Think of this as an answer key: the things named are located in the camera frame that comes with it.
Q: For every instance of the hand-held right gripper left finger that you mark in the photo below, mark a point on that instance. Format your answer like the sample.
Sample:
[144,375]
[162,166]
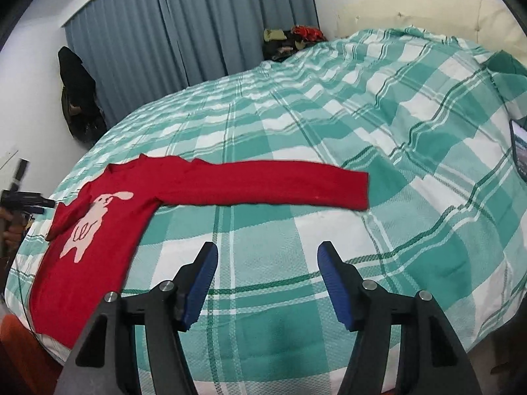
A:
[201,284]

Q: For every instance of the pile of mixed clothes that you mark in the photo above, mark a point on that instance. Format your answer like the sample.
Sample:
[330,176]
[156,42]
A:
[288,43]

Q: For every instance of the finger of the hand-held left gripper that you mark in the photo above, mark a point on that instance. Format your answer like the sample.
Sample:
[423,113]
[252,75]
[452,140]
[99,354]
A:
[43,203]

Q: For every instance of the orange brown furniture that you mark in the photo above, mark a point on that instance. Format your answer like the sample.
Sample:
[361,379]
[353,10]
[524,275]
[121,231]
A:
[20,358]

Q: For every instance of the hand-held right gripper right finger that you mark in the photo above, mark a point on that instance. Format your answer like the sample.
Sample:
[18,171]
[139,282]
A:
[334,284]

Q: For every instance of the phone with lit screen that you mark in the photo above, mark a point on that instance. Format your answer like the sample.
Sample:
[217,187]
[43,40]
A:
[521,148]

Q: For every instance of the cream padded headboard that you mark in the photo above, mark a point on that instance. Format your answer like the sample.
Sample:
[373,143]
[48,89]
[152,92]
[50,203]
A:
[411,12]

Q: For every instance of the red sweater with pink rabbit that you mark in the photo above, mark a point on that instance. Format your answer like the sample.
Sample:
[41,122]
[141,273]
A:
[107,263]

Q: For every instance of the person's left hand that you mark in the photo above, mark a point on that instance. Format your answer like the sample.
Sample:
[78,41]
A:
[13,236]

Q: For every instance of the black bag hanging on wall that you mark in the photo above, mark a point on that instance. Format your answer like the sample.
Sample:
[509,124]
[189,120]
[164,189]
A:
[78,94]

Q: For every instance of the blue grey curtain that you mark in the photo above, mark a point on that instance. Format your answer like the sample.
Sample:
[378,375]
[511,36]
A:
[164,28]

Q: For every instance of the green white plaid blanket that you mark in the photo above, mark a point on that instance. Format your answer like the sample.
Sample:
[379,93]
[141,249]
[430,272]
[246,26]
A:
[288,131]

